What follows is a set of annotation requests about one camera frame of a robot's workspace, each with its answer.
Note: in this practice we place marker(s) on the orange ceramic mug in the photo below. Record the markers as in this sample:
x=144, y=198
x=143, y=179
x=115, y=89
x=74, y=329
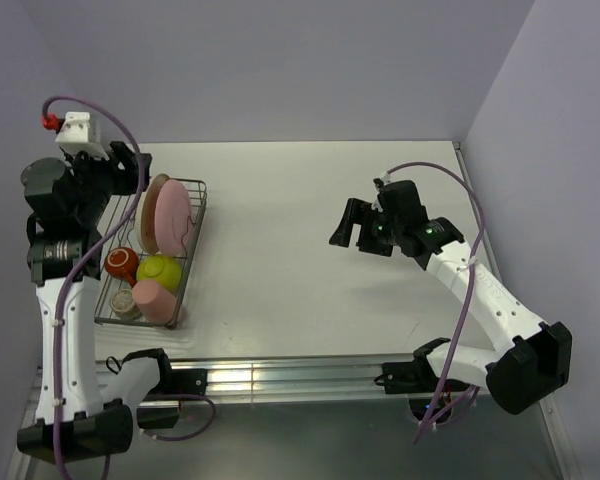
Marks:
x=122, y=263

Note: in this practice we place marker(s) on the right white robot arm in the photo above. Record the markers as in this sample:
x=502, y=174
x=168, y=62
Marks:
x=529, y=359

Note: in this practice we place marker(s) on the cream floral plate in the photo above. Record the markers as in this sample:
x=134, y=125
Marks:
x=144, y=224

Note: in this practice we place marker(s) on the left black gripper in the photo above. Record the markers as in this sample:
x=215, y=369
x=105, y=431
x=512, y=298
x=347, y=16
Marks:
x=127, y=179

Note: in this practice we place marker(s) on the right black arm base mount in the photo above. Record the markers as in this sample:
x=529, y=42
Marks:
x=416, y=376

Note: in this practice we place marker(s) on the aluminium table edge rail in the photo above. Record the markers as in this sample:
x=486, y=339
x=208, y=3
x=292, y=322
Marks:
x=311, y=379

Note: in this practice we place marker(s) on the pink plastic plate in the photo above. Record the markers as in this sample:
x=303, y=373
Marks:
x=172, y=218

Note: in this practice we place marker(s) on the pink plastic cup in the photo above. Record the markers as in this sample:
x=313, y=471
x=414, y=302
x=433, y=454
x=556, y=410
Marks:
x=155, y=302

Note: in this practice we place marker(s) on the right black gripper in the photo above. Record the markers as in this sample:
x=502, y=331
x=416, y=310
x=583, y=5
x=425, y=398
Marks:
x=360, y=212

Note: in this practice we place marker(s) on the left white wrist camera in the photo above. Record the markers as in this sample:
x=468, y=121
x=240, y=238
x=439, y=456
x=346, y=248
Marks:
x=76, y=132

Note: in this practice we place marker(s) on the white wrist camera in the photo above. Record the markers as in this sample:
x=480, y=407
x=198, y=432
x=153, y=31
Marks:
x=76, y=132
x=382, y=182

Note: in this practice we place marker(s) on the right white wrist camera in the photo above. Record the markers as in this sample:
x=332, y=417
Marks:
x=382, y=182

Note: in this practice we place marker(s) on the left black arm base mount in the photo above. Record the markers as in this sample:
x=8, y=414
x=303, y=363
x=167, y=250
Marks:
x=155, y=392

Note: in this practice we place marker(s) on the wire dish rack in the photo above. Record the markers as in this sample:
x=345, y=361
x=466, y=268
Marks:
x=126, y=237

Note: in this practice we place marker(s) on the speckled ceramic small cup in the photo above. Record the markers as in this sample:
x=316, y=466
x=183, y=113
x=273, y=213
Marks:
x=123, y=305

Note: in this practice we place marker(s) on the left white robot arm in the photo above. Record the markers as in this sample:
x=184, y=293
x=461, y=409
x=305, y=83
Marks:
x=75, y=418

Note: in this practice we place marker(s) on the lime green bowl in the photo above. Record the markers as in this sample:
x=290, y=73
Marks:
x=164, y=270

